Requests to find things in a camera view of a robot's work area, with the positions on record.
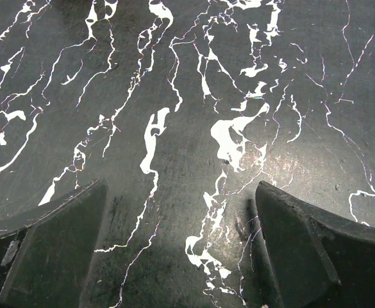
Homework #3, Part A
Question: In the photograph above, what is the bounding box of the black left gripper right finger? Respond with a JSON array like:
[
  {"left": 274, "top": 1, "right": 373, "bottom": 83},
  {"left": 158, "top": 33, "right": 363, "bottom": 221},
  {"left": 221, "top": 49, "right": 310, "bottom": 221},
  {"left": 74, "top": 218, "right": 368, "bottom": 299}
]
[{"left": 255, "top": 181, "right": 375, "bottom": 307}]

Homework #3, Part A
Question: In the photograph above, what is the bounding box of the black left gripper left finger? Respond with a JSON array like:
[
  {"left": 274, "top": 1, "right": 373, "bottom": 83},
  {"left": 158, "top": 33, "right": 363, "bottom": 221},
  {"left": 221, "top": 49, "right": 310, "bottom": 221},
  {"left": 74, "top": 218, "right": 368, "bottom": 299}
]
[{"left": 0, "top": 179, "right": 108, "bottom": 307}]

